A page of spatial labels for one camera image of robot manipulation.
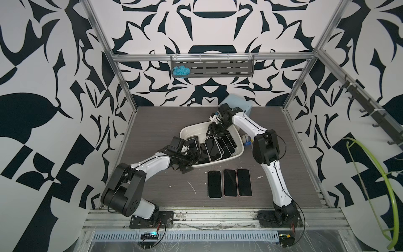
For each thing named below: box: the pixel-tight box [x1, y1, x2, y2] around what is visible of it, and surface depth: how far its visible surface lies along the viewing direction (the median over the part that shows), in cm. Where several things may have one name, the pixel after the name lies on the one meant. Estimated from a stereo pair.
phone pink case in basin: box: [204, 135, 223, 162], surface depth 95 cm
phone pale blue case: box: [216, 137, 232, 160], surface depth 97 cm
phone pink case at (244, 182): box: [236, 168, 253, 197], surface depth 87 cm
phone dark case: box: [222, 169, 239, 198], surface depth 85 cm
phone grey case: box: [207, 169, 223, 199], surface depth 86 cm
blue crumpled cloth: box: [172, 65, 191, 79], surface depth 93 cm
